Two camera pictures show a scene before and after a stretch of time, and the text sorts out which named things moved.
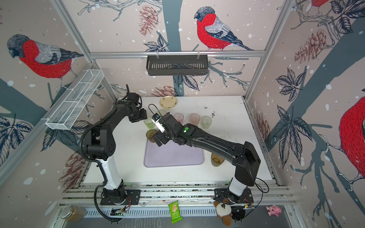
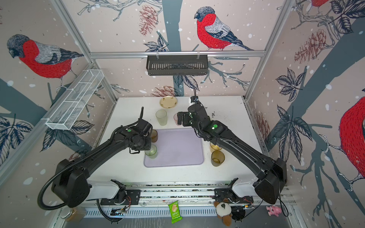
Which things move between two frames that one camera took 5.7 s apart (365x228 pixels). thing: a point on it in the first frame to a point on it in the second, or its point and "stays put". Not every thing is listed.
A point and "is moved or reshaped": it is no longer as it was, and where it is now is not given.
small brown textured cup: (150, 134) stays put
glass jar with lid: (73, 213) stays put
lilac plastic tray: (170, 154) stays put
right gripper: (161, 135) to (187, 114)
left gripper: (144, 116) to (147, 147)
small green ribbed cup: (149, 123) is moved or reshaped
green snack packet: (174, 208) stays put
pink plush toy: (273, 210) stays put
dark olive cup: (216, 160) stays put
